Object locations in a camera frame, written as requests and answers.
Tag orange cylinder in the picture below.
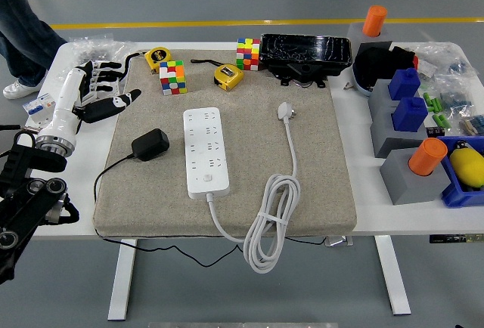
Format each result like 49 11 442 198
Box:
408 138 448 177
362 5 388 38

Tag white power strip cable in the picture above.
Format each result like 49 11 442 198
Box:
203 101 303 274

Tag clear bag of blue parts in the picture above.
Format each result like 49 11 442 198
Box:
434 59 478 114

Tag green plastic pegs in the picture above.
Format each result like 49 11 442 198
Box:
433 113 453 129
422 92 444 113

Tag white power strip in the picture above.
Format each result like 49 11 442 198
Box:
183 107 231 200

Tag clear bag with white label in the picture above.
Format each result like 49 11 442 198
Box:
414 42 461 79

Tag white-faced puzzle cube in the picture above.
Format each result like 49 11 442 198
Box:
159 60 188 97

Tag black table control panel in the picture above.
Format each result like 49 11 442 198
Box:
429 233 484 245

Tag black power adapter plug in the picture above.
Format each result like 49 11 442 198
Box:
131 128 170 162

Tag black cracked-screen device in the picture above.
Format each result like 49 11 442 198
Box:
259 32 352 89

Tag white table leg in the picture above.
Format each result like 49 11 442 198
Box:
374 235 412 316
107 237 138 321

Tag white circuit breaker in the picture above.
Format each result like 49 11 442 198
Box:
22 92 58 125

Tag black cloth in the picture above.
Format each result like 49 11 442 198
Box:
355 45 419 87

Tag thin black adapter cord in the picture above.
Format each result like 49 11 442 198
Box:
92 152 328 269

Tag clear bag of screws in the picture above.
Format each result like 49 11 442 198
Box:
56 32 137 79

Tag grey-brown mat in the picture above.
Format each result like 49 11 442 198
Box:
92 48 358 238

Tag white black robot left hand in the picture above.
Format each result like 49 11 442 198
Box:
37 59 143 147

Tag yellow tape measure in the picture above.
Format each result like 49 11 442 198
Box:
119 47 172 79
190 58 245 92

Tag grey block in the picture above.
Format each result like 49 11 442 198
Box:
347 21 394 51
368 78 402 113
369 107 430 146
379 147 452 206

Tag yellow-topped puzzle cube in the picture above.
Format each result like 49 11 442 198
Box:
236 37 262 72

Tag silver metal bracket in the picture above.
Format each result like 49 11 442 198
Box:
324 235 355 248

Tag white blue bowl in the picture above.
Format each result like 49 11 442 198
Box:
351 61 375 97

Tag person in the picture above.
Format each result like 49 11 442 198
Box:
0 0 68 101

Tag clear bag of resistors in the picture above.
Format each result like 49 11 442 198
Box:
459 114 484 139

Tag blue plastic bin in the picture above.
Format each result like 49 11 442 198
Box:
436 135 484 209

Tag blue block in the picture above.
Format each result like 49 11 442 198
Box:
388 67 422 101
391 96 429 133

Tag yellow toy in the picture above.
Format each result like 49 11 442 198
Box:
448 140 484 189

